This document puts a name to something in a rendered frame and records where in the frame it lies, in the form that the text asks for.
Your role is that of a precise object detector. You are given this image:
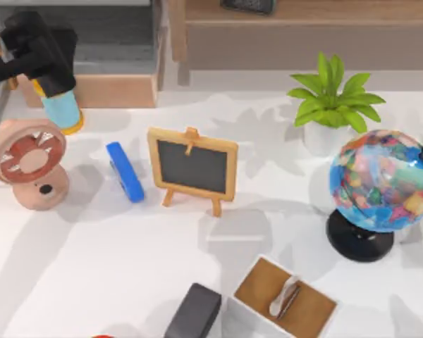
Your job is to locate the light blue and yellow cup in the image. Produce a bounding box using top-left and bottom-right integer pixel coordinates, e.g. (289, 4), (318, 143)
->
(33, 79), (86, 137)

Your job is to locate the pale wooden drawer front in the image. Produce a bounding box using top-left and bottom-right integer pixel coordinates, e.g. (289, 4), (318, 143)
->
(20, 73), (159, 109)

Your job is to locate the grey drawer inside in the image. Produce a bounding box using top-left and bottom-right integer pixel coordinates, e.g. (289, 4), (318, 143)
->
(0, 4), (157, 75)

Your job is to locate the pink desk fan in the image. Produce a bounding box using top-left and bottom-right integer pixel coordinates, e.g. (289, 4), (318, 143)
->
(0, 118), (71, 212)

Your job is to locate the blue stapler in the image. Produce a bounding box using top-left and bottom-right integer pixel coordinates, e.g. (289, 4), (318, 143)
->
(105, 141), (145, 204)

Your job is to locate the wooden framed blackboard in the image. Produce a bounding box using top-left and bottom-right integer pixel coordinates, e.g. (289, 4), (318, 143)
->
(147, 126), (240, 218)

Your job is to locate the dark object on shelf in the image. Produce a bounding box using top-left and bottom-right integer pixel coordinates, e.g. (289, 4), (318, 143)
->
(219, 0), (276, 15)

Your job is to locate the wooden open shelf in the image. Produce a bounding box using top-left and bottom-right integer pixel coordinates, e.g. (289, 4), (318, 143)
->
(167, 0), (423, 87)

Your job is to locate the black box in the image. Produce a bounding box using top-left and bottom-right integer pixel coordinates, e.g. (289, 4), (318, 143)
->
(163, 282), (223, 338)

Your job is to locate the green plant in white pot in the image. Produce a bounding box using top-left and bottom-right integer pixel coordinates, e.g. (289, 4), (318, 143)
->
(286, 51), (387, 156)

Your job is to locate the white box with wooden lid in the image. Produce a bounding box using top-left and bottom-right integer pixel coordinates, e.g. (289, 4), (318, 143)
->
(226, 256), (339, 338)

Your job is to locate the colourful globe on black stand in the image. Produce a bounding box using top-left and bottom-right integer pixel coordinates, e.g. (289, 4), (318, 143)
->
(325, 129), (423, 263)

